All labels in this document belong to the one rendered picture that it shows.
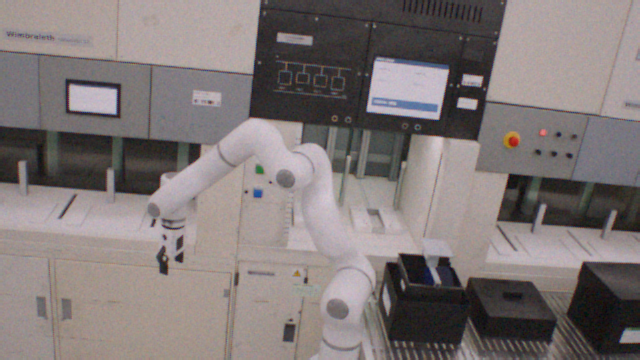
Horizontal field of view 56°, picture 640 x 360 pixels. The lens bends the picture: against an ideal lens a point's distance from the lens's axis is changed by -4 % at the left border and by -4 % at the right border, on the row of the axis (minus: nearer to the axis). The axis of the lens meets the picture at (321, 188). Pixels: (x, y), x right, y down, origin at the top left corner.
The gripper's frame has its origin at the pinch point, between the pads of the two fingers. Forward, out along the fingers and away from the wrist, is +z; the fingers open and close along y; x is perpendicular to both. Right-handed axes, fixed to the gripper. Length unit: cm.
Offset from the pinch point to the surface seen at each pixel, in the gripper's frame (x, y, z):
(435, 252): -78, 46, -7
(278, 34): -8, 52, -71
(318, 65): -22, 58, -61
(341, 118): -32, 63, -42
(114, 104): 43, 27, -40
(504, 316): -108, 55, 15
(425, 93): -59, 76, -55
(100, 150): 77, 62, -4
